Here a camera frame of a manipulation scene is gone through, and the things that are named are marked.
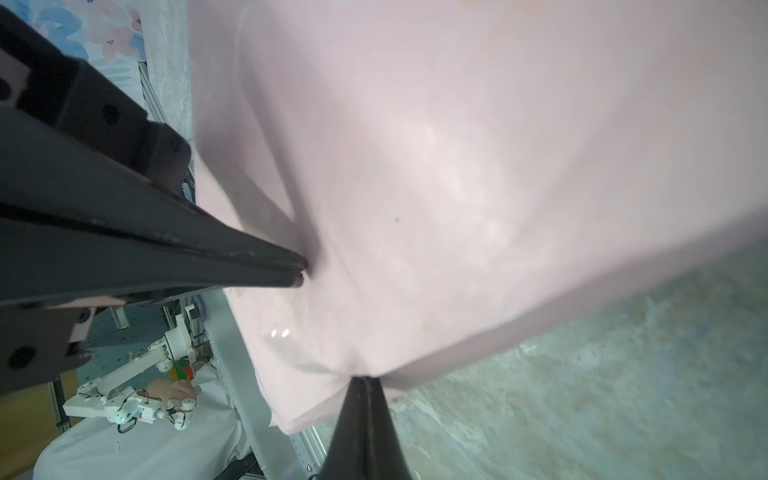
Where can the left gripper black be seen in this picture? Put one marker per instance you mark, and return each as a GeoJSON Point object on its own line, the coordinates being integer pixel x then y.
{"type": "Point", "coordinates": [44, 269]}

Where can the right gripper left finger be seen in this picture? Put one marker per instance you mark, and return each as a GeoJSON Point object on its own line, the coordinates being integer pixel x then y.
{"type": "Point", "coordinates": [346, 455]}

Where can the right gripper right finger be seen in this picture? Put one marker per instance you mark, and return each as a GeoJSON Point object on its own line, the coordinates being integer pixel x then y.
{"type": "Point", "coordinates": [384, 457]}

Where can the purple pink wrapping paper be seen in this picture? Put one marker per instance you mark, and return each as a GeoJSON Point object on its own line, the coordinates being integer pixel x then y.
{"type": "Point", "coordinates": [463, 175]}

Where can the operator hand outside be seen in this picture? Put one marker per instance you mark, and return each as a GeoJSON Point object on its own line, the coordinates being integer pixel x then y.
{"type": "Point", "coordinates": [166, 389]}

